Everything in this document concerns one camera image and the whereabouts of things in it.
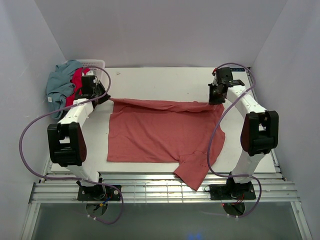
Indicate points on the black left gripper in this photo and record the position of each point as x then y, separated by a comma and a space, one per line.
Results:
106, 97

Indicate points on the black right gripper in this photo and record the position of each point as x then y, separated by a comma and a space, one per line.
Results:
213, 101

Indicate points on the salmon pink t-shirt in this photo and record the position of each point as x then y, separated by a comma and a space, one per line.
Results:
154, 131

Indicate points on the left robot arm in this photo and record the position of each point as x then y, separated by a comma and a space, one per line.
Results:
66, 142

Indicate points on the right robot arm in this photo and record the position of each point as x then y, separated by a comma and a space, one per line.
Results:
258, 137

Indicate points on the magenta red t-shirt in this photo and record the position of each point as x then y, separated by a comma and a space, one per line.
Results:
77, 82

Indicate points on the blue label sticker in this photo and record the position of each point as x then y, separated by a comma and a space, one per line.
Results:
238, 69

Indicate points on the white plastic laundry basket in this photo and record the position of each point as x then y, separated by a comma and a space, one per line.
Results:
93, 64

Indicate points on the grey-blue t-shirt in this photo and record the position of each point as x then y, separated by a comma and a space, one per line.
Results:
59, 86

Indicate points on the white wrist camera, left arm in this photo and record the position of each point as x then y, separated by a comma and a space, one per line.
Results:
88, 72

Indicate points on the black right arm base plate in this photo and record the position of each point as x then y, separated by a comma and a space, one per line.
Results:
221, 192

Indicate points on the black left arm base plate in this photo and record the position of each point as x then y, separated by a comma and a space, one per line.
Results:
99, 193

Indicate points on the aluminium rail frame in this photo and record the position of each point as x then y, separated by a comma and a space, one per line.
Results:
160, 206

